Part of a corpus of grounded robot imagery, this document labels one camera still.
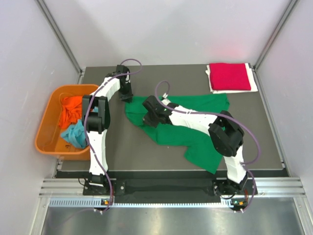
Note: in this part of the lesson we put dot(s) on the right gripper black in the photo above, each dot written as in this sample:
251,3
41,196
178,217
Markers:
147,121

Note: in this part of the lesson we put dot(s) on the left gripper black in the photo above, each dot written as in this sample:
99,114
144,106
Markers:
128,96

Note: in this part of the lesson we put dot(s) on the green t shirt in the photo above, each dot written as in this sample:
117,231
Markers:
200,150

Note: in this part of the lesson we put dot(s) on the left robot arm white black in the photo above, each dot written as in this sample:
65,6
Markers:
96,120

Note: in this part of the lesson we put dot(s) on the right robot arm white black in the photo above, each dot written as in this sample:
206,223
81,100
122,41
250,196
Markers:
225,134

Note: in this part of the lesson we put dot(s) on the orange t shirt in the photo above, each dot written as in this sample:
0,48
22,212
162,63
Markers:
71,111

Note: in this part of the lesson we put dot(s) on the light blue t shirt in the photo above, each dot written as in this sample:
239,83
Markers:
75,135

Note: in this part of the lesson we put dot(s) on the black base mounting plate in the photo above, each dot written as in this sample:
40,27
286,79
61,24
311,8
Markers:
173,186

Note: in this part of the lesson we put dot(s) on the folded red t shirt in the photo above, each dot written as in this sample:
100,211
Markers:
229,77

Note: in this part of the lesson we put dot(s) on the orange plastic basket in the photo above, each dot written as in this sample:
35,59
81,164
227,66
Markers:
48,139

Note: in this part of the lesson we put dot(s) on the folded white t shirt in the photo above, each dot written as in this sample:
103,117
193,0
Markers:
250,76

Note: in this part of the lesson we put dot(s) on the slotted grey cable duct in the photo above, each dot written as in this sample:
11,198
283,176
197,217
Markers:
102,203

